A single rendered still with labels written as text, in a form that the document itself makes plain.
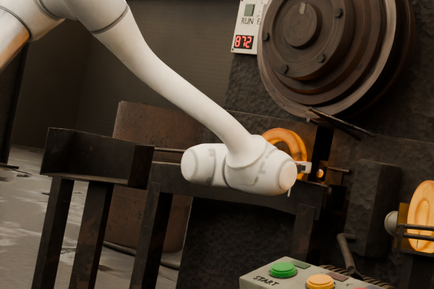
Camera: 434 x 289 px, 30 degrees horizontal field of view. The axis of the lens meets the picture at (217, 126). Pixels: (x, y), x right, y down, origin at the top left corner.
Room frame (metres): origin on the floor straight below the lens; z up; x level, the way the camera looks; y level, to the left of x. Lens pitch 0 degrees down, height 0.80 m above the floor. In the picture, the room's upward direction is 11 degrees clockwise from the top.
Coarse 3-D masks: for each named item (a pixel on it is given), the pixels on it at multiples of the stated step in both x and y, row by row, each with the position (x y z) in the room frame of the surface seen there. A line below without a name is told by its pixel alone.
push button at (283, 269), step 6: (276, 264) 1.27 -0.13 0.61; (282, 264) 1.27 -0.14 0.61; (288, 264) 1.27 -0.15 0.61; (270, 270) 1.26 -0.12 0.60; (276, 270) 1.25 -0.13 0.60; (282, 270) 1.25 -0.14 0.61; (288, 270) 1.25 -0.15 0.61; (294, 270) 1.26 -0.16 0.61; (276, 276) 1.25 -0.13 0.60; (282, 276) 1.25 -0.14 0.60
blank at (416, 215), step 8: (424, 184) 1.75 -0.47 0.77; (432, 184) 1.72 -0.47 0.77; (416, 192) 1.79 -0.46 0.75; (424, 192) 1.75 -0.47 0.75; (432, 192) 1.71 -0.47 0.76; (416, 200) 1.78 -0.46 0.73; (424, 200) 1.74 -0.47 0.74; (432, 200) 1.70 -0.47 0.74; (416, 208) 1.77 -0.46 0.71; (424, 208) 1.77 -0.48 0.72; (432, 208) 1.70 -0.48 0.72; (408, 216) 1.81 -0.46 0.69; (416, 216) 1.77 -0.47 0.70; (424, 216) 1.78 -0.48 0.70; (432, 216) 1.69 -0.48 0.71; (424, 224) 1.77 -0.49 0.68; (432, 224) 1.68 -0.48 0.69; (408, 232) 1.79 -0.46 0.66; (416, 232) 1.75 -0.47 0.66; (424, 232) 1.71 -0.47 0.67; (432, 232) 1.67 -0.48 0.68; (416, 240) 1.74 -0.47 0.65; (416, 248) 1.74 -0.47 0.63; (424, 248) 1.70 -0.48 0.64; (432, 248) 1.70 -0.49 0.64
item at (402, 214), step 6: (402, 204) 1.82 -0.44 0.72; (408, 204) 1.82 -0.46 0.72; (402, 210) 1.81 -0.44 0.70; (408, 210) 1.82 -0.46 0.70; (402, 216) 1.81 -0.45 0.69; (402, 222) 1.81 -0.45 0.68; (396, 228) 1.81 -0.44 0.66; (396, 240) 1.81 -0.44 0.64; (408, 240) 1.81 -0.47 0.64; (396, 246) 1.81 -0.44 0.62; (408, 246) 1.81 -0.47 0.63
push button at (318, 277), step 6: (312, 276) 1.22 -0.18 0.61; (318, 276) 1.22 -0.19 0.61; (324, 276) 1.22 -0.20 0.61; (312, 282) 1.20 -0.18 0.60; (318, 282) 1.20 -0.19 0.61; (324, 282) 1.20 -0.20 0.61; (330, 282) 1.20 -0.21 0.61; (312, 288) 1.20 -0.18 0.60; (318, 288) 1.19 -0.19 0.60; (324, 288) 1.19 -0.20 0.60
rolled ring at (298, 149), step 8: (280, 128) 2.27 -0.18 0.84; (264, 136) 2.31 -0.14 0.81; (272, 136) 2.29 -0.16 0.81; (280, 136) 2.27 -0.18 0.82; (288, 136) 2.25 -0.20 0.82; (296, 136) 2.25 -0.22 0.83; (272, 144) 2.32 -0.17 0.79; (288, 144) 2.24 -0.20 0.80; (296, 144) 2.22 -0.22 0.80; (296, 152) 2.22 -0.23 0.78; (304, 152) 2.23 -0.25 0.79; (296, 160) 2.21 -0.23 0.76; (304, 160) 2.22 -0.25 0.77
